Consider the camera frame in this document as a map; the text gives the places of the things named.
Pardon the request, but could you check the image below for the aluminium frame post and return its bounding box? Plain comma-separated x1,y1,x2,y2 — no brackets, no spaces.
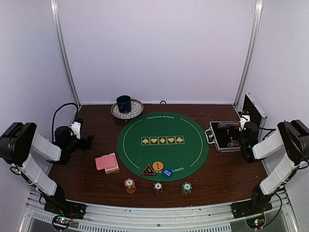
233,0,264,109
50,0,81,107

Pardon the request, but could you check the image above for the pink playing card deck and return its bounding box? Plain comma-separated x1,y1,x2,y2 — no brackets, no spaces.
95,153,118,171

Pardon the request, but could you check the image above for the red poker chip stack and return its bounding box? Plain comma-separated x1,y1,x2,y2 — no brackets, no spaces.
124,178,136,193

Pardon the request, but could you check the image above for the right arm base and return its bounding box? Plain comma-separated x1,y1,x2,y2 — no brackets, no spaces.
230,200,273,230

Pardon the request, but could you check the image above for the orange big blind button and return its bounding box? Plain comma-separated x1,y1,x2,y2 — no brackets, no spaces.
152,161,164,172

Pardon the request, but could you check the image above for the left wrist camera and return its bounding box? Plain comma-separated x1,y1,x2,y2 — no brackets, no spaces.
69,118,84,139

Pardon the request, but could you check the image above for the left aluminium frame post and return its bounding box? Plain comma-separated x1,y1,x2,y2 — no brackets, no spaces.
50,0,81,107

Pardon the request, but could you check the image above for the blue small blind button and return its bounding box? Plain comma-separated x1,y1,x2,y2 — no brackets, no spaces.
162,168,173,178

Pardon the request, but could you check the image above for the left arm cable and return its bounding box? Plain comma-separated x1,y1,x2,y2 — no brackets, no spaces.
52,102,79,143

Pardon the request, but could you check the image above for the triangular black red dealer button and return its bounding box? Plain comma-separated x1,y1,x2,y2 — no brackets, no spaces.
141,164,156,176

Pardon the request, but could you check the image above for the dark blue mug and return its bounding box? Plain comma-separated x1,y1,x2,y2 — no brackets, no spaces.
116,95,131,114

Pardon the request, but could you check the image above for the front aluminium rail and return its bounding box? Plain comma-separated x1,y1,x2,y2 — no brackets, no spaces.
17,191,300,232

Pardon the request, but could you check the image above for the patterned ceramic saucer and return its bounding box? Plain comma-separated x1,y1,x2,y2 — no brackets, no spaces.
111,99,144,120

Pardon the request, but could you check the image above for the brown poker chip stack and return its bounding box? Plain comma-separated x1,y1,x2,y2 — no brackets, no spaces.
153,182,164,193

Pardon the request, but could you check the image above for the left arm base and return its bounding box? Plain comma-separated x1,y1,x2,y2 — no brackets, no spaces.
44,202,86,231

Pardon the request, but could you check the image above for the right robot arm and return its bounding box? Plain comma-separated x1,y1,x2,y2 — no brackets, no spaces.
239,119,309,214

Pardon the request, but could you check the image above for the aluminium poker chip case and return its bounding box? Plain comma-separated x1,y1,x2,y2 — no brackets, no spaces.
205,92,267,152

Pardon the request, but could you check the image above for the right aluminium frame post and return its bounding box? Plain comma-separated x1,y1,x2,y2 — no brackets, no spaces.
233,0,264,109

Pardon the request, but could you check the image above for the green poker chip stack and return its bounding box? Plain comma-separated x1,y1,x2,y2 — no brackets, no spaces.
181,182,193,194

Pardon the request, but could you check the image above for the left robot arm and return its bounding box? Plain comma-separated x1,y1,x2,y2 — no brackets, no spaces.
0,122,94,215

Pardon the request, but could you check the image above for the round green poker mat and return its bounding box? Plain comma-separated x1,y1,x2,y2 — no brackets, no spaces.
117,112,210,182

